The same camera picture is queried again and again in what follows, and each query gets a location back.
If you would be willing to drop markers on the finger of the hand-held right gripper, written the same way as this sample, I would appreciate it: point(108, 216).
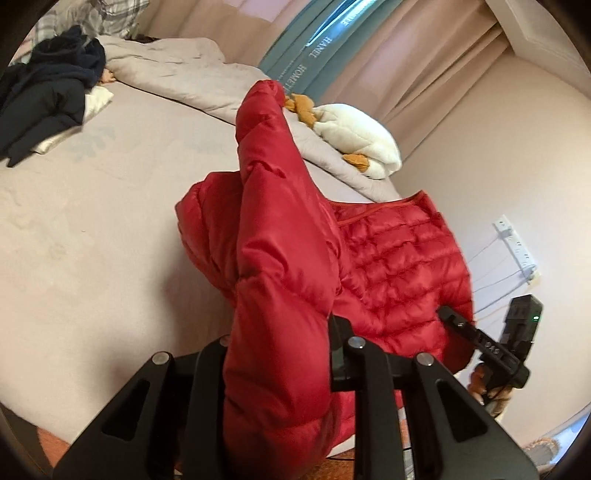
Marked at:
point(466, 325)

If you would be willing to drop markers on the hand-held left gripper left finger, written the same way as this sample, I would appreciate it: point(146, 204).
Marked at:
point(207, 369)

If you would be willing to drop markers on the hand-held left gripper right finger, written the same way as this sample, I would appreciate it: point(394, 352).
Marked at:
point(339, 364)

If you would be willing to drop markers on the red puffer jacket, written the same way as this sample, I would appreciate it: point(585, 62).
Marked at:
point(277, 258)

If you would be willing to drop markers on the person's right hand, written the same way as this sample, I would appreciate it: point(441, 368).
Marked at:
point(475, 381)

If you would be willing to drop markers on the white power strip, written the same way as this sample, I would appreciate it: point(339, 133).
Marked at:
point(517, 244)

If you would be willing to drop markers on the bed with pale sheet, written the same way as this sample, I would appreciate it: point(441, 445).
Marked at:
point(115, 221)

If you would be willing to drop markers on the white goose plush toy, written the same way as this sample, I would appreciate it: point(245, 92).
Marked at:
point(355, 134)

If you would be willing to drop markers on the pink curtain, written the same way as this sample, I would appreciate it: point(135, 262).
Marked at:
point(415, 69)

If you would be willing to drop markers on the white cloth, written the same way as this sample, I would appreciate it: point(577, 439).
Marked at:
point(99, 99)

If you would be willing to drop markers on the pale grey quilt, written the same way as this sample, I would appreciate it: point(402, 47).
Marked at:
point(184, 74)

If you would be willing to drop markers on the dark navy jacket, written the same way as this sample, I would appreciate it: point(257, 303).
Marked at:
point(37, 106)

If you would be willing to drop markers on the teal curtain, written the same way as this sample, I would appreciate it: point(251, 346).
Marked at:
point(300, 50)

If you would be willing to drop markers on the plaid pillow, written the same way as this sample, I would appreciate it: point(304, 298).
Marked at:
point(115, 14)

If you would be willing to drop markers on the white window frame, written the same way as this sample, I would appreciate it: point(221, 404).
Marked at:
point(535, 27)

